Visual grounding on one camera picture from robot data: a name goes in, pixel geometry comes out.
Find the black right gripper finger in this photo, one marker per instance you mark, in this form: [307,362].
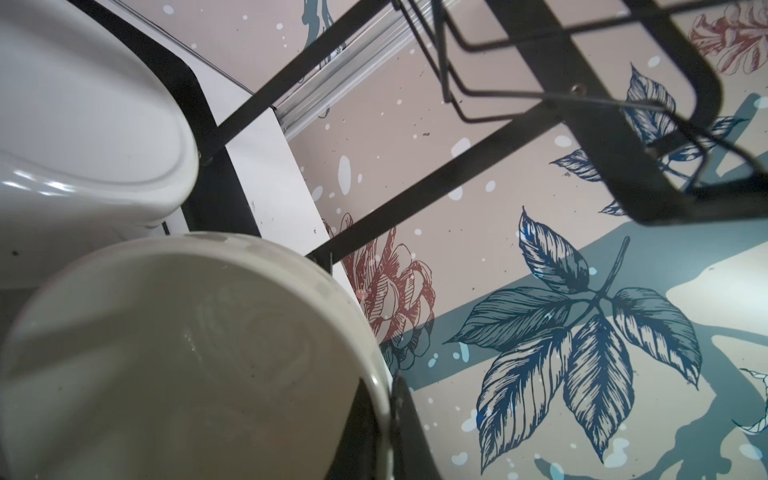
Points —
[411,444]

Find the cream ceramic bowl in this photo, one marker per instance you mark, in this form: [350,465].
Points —
[204,356]

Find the white plastic bowl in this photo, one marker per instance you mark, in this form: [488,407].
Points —
[94,148]

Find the aluminium frame corner post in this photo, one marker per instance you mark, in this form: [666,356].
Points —
[377,42]

